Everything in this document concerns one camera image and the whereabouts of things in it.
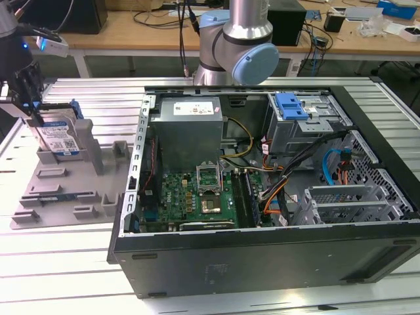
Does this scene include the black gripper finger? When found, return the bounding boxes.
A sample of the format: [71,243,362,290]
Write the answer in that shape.
[31,102,46,127]

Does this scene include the hard disk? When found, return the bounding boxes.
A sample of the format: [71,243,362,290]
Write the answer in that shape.
[24,100,87,161]

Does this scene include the blue data wire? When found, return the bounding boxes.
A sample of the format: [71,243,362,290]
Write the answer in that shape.
[322,148,344,186]

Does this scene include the orange black power wire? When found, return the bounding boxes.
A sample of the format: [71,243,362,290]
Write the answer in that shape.
[337,149,354,186]

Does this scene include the metal disk bay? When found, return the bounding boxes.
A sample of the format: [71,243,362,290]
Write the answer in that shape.
[293,183,413,227]

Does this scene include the large black computer tower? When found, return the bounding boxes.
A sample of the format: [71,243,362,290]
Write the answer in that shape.
[16,0,108,35]

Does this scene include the grey parts rack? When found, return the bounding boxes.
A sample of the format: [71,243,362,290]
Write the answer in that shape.
[9,118,134,230]

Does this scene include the wooden workbench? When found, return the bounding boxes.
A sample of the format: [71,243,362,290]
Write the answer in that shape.
[0,0,420,63]

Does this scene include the grey power supply unit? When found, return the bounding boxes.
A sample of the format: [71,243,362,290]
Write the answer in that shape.
[149,96,224,171]

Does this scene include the green motherboard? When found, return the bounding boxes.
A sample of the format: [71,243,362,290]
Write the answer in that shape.
[139,163,273,232]

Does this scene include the metal socket cover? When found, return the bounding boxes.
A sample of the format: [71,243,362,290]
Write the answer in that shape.
[196,162,224,194]

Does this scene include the CPU socket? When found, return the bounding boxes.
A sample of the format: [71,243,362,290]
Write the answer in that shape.
[199,194,222,214]

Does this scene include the black graphics card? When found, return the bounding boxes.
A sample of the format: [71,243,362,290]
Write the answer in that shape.
[178,220,237,230]

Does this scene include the black RAM slot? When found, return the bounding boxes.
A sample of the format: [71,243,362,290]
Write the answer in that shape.
[231,169,247,228]
[238,169,255,227]

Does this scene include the blue plastic drive latch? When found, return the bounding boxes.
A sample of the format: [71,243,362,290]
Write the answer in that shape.
[275,93,310,121]

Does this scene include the metal drive cage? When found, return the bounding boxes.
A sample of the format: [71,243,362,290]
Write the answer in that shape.
[264,93,354,165]

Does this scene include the small black computer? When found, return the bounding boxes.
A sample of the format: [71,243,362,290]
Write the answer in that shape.
[267,0,308,47]

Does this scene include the black open PC case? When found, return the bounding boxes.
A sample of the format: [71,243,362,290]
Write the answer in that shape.
[106,84,420,299]

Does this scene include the small black box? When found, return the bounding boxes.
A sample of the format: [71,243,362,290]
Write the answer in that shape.
[323,9,347,33]

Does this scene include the grey flat tray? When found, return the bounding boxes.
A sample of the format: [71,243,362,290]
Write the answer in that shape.
[346,6,383,22]

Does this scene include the clear plastic bag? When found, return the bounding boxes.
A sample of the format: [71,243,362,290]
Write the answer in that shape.
[357,16,391,37]

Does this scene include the blue cardboard box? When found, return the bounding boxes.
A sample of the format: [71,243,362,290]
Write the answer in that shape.
[376,0,420,20]

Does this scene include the white and black box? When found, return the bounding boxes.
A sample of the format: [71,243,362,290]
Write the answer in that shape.
[403,26,420,42]

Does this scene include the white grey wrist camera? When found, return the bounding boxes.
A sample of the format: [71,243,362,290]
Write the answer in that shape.
[35,35,70,58]

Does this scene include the black cable with silver plug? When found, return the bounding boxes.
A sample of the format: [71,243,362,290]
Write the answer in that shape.
[177,0,194,78]

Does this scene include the yellow power wires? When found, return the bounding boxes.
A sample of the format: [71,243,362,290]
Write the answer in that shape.
[220,117,254,160]

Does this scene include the orange data wire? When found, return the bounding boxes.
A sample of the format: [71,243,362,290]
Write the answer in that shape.
[262,188,289,217]

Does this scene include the black cable bundle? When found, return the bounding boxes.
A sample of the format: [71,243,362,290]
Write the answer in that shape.
[259,129,348,227]

